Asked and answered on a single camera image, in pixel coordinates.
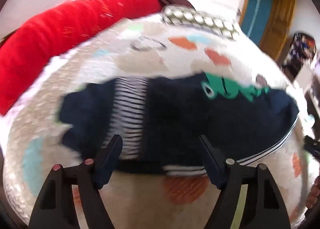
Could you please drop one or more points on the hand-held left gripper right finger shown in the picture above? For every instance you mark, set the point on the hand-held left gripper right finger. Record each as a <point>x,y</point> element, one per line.
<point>212,165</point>

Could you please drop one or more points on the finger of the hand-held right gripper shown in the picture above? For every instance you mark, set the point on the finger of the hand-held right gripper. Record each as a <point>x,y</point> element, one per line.
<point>312,147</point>

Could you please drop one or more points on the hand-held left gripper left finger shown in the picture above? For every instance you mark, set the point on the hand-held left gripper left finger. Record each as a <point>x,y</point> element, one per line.
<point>109,165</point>

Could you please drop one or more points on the navy striped pants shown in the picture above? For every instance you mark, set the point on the navy striped pants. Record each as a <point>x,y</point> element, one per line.
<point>175,109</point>

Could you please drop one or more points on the person's right hand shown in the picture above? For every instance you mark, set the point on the person's right hand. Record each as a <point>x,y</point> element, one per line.
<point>314,194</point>

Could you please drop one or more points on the cluttered shelf rack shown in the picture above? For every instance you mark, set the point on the cluttered shelf rack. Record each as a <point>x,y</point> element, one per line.
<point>300,48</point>

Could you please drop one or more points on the heart print bedspread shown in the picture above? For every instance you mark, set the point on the heart print bedspread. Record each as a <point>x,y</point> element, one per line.
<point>140,63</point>

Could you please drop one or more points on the wooden door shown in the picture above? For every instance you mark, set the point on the wooden door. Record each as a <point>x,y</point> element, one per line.
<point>277,23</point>

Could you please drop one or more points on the red quilt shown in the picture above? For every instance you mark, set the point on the red quilt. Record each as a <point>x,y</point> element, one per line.
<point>62,31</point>

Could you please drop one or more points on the green white bolster pillow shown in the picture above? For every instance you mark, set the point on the green white bolster pillow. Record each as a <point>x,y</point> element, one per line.
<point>200,20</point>

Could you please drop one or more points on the teal door panel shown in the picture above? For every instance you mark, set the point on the teal door panel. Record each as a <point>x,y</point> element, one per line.
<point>257,6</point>

